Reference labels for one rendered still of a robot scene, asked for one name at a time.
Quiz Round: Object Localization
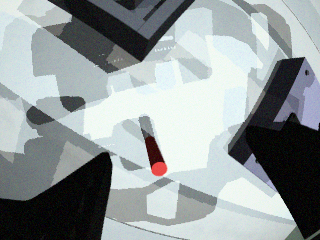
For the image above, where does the dark red peg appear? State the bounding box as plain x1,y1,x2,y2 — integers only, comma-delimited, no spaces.
144,136,167,176

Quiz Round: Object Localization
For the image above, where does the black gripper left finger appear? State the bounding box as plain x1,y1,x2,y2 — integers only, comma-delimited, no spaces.
0,152,113,240

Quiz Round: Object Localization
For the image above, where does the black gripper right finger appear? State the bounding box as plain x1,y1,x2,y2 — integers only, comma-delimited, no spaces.
245,125,320,239

